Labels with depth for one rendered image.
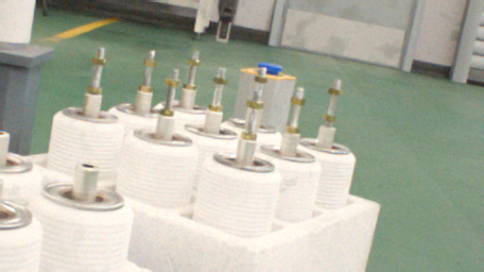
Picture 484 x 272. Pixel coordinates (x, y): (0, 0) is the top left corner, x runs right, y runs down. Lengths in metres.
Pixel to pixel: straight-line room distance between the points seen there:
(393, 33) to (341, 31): 0.36
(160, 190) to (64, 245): 0.34
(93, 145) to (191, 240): 0.21
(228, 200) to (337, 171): 0.25
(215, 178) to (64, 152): 0.22
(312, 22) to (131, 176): 5.22
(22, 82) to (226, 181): 0.44
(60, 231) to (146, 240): 0.30
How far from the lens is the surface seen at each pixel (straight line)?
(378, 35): 6.33
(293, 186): 1.14
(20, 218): 0.72
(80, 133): 1.15
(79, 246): 0.78
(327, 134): 1.27
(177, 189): 1.11
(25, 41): 1.38
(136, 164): 1.10
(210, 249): 1.02
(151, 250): 1.07
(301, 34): 6.28
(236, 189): 1.03
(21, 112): 1.37
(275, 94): 1.47
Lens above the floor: 0.48
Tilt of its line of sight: 13 degrees down
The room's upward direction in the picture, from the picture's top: 10 degrees clockwise
